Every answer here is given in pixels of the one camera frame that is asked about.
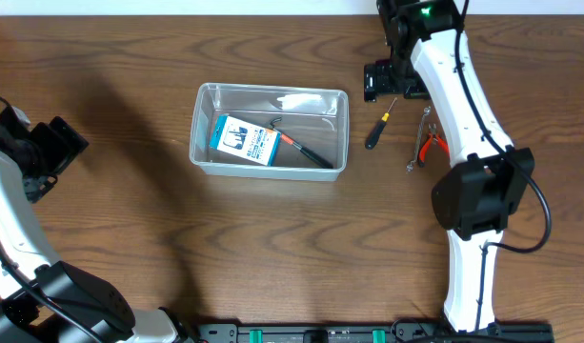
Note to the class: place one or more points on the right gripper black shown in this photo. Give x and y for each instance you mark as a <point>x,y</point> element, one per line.
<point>377,81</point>

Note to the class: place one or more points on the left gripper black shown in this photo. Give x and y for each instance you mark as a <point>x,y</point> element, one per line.
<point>59,154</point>

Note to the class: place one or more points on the black yellow screwdriver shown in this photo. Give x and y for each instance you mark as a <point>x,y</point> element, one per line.
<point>380,125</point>

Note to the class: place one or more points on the red handled pliers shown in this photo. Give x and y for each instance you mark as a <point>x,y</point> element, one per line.
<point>434,138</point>

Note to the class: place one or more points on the silver double-ended wrench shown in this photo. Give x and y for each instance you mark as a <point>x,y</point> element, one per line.
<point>417,145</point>

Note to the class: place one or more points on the small hammer black red handle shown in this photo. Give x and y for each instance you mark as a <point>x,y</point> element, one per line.
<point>310,154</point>

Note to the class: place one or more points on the clear plastic storage container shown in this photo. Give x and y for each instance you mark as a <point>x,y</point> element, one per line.
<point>316,118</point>

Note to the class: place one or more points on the blue white cardboard box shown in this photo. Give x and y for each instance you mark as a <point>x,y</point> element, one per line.
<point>243,139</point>

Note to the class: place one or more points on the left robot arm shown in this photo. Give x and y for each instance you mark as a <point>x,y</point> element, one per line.
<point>43,298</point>

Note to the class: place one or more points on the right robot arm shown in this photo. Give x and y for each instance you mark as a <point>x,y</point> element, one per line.
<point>474,200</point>

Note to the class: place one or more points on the black mounting rail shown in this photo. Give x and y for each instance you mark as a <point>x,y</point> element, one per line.
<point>400,331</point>

